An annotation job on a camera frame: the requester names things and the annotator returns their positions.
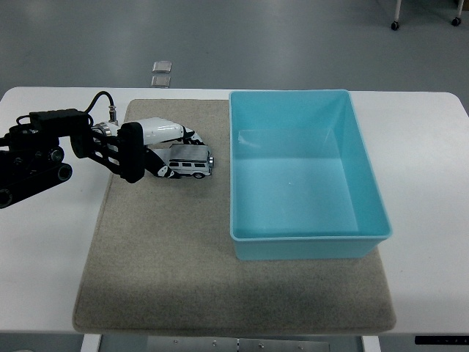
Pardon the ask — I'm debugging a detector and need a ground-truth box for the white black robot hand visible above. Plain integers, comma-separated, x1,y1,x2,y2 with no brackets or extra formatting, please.
109,117,206,184

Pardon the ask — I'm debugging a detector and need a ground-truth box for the white toy car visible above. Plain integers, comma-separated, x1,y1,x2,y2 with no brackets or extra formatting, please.
166,143,217,180

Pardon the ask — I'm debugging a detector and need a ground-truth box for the blue plastic box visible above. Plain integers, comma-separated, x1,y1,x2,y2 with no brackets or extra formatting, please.
229,89,394,262

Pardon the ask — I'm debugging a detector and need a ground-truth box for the grey felt mat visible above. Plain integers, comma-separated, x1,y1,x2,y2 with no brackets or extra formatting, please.
72,98,398,337

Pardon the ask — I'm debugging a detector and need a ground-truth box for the white table leg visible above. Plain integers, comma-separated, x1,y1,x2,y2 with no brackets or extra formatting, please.
80,334,102,352
361,334,383,352

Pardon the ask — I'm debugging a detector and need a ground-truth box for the white cart leg with caster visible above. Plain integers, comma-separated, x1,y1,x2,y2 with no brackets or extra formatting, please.
451,0,465,27
390,0,403,32

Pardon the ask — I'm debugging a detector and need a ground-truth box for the black table control panel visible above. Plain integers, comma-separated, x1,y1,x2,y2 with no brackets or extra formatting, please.
414,335,469,346

